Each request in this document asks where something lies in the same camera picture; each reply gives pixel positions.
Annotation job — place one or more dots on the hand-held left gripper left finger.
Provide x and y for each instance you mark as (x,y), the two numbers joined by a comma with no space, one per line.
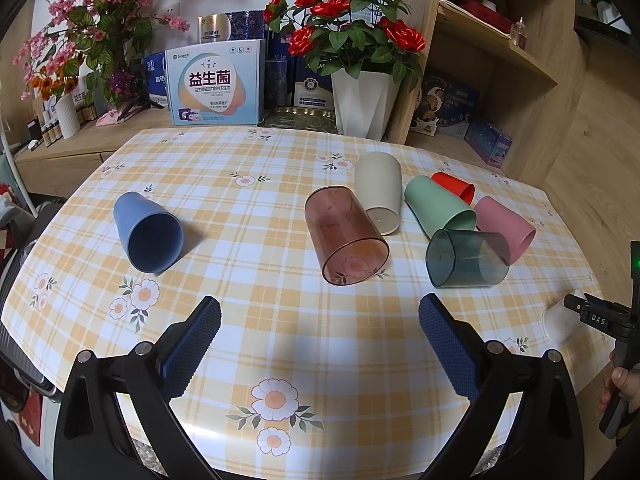
(192,345)

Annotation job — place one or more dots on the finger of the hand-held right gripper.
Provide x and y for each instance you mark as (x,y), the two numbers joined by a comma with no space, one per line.
(597,316)

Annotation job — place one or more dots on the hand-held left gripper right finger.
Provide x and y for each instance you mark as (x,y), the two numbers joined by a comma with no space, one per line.
(447,345)

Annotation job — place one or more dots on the translucent white cup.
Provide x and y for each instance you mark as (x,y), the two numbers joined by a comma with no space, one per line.
(556,324)

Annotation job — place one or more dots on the transparent teal cup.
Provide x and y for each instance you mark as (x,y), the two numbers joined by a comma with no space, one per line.
(460,260)

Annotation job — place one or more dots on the blue cup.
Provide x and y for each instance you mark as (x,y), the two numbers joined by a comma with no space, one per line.
(140,220)

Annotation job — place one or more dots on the green cup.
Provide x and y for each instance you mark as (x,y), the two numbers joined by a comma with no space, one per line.
(430,200)

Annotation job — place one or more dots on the transparent pink cup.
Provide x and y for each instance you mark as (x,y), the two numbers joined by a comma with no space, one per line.
(340,225)

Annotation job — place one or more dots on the red cup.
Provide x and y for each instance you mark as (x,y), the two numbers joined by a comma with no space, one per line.
(450,182)

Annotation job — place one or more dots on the beige cup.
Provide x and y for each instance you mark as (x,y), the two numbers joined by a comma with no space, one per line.
(377,180)

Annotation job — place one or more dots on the person's right hand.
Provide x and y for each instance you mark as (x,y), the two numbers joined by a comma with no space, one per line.
(625,381)

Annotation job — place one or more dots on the yellow plaid floral tablecloth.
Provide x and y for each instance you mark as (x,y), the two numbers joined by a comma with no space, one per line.
(250,240)

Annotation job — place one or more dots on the purple box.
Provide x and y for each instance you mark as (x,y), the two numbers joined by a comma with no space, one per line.
(487,145)

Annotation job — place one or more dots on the wooden sideboard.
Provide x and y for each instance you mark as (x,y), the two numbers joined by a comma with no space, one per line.
(75,155)

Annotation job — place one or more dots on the pink cloth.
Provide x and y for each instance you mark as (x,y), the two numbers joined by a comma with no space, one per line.
(112,118)

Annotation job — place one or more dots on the blue illustrated box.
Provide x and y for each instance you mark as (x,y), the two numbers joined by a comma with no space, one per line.
(447,102)

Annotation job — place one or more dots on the black mini tripod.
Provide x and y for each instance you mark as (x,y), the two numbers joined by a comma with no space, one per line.
(134,105)

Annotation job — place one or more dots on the gold tray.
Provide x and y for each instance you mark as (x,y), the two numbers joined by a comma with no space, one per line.
(295,119)

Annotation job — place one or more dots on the white faceted flower pot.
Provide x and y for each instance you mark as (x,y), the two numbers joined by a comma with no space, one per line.
(362,105)

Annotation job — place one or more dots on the row of small bottles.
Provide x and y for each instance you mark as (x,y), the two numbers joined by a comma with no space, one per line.
(47,130)

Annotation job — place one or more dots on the white ribbed vase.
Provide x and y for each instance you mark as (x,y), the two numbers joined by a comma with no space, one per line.
(67,117)

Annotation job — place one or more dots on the large white and blue box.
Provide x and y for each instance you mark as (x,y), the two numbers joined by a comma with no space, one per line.
(215,85)

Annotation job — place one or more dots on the blue and white carton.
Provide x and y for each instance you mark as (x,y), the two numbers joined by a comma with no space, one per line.
(156,77)

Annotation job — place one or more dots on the dark blue cylinder tin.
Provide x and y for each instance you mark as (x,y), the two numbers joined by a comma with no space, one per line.
(276,85)

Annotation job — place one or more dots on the wooden shelf unit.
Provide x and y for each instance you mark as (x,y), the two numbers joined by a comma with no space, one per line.
(415,60)

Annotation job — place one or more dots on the small baby bottle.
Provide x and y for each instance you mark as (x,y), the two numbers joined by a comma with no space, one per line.
(520,35)

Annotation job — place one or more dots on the silver and green box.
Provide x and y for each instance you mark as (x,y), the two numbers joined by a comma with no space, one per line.
(212,27)

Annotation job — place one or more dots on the dark blue patterned box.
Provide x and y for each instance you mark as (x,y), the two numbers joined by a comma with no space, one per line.
(247,25)

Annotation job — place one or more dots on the red basket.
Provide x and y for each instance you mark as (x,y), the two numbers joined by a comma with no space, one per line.
(482,7)

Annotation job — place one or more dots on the red artificial rose plant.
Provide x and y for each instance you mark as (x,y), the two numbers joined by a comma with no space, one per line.
(345,20)

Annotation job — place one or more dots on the pink artificial flower bouquet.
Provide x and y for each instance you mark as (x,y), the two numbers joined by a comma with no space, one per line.
(115,10)

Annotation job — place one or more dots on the white wall outlet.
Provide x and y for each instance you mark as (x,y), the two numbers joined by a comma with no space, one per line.
(173,10)

